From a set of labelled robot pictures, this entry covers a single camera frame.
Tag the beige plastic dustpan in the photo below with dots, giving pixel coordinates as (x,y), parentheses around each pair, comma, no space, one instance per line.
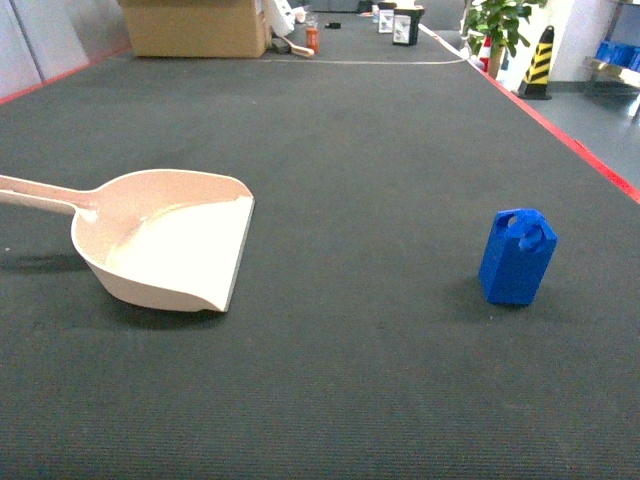
(165,239)

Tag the blue plastic block part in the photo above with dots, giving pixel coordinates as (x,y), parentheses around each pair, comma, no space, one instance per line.
(519,249)

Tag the steel shelf rack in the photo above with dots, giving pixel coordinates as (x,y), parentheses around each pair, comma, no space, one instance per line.
(615,62)

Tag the black box with label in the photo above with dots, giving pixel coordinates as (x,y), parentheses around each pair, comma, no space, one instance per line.
(406,23)

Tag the red white traffic cone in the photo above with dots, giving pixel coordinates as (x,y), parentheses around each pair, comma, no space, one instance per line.
(484,54)

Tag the yellow black traffic cone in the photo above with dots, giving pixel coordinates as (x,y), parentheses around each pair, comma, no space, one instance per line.
(535,81)

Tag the cardboard box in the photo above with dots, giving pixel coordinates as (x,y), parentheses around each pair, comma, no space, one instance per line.
(197,29)

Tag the potted green plant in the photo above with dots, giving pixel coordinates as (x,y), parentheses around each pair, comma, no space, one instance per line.
(499,20)

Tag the wooden handled brush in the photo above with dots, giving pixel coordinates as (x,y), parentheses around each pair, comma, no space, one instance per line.
(283,45)

